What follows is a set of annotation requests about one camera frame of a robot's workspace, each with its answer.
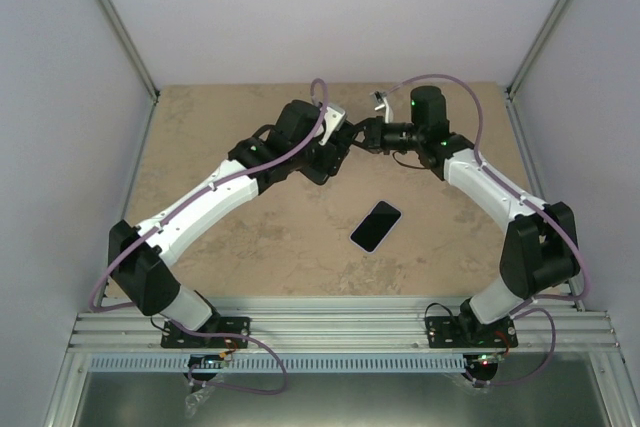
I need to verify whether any aluminium frame post left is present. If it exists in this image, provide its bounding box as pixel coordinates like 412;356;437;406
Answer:
69;0;160;103

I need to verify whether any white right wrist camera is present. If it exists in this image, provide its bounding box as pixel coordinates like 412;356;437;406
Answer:
371;90;394;124

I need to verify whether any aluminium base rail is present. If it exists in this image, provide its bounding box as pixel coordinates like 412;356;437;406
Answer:
68;296;620;354

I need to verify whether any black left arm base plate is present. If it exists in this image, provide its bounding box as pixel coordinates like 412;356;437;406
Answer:
160;316;251;350

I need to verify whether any controller circuit board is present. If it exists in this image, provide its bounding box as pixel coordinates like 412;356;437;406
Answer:
475;351;507;366
187;351;233;370

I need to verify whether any grey slotted cable duct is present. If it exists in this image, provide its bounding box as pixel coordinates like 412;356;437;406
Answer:
88;353;467;374

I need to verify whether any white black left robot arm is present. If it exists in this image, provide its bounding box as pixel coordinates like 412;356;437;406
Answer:
109;100;349;346

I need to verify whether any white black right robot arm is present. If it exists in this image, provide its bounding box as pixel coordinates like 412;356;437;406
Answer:
357;86;581;346

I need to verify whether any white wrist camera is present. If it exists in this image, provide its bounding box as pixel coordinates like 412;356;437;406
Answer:
316;103;347;146
371;90;394;124

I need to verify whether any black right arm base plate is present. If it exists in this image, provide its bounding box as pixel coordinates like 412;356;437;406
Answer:
424;316;519;349

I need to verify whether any clear plastic bag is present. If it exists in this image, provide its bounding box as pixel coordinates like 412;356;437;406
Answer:
184;389;208;419

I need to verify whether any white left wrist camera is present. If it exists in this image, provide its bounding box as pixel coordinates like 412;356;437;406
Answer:
316;103;347;146

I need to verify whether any left controller circuit board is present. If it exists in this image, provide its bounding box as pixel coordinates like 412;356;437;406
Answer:
187;351;233;370

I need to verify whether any black phone with white edge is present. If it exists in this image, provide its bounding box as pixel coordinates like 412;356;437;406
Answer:
349;200;402;254

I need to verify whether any right controller circuit board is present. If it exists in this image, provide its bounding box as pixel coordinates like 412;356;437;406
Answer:
475;351;507;366

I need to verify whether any aluminium frame post right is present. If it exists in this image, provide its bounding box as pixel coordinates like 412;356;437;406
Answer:
504;0;606;98

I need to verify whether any aluminium frame post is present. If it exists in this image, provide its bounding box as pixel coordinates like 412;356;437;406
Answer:
504;0;606;98
69;0;160;103

